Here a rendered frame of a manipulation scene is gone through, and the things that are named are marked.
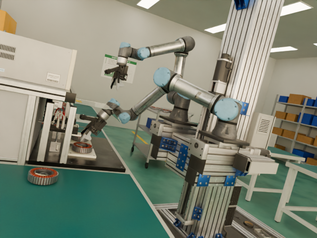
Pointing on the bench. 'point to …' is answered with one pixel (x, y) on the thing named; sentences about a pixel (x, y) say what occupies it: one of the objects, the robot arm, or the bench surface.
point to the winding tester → (36, 61)
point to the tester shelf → (37, 89)
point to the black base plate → (52, 158)
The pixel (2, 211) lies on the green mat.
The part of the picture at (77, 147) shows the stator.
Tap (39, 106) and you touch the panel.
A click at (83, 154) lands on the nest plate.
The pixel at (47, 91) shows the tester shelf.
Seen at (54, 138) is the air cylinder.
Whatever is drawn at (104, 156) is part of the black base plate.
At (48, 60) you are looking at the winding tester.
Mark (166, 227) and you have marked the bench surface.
